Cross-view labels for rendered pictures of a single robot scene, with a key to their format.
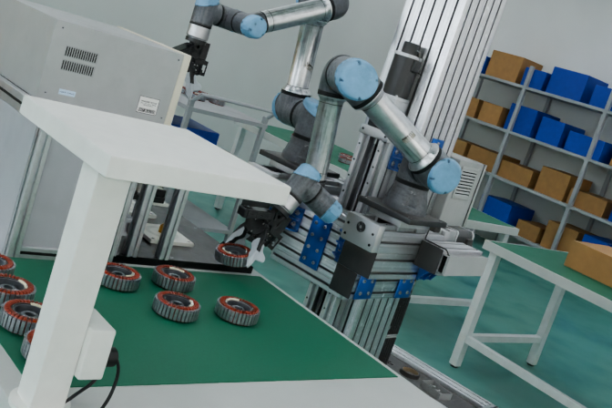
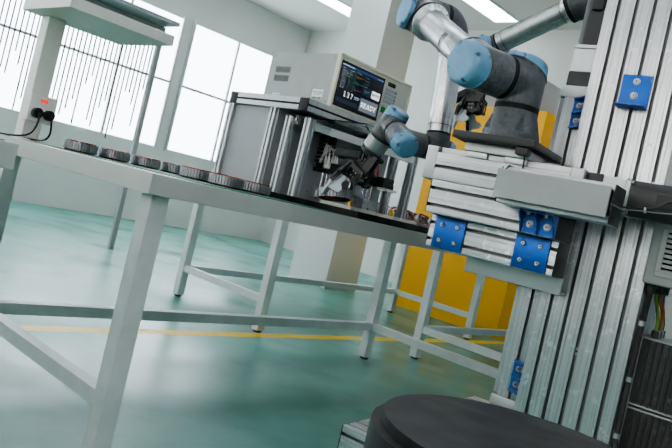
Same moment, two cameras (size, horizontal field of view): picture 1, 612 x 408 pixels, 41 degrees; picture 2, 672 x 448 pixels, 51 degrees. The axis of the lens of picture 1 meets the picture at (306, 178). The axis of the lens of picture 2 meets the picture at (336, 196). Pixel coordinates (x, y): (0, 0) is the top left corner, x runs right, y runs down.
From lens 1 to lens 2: 3.10 m
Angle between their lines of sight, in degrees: 85
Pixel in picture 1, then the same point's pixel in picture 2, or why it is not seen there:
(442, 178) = (455, 62)
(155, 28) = not seen: outside the picture
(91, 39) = (288, 58)
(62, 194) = (238, 143)
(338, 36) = not seen: outside the picture
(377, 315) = (583, 341)
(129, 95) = (306, 89)
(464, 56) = not seen: outside the picture
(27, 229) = (222, 166)
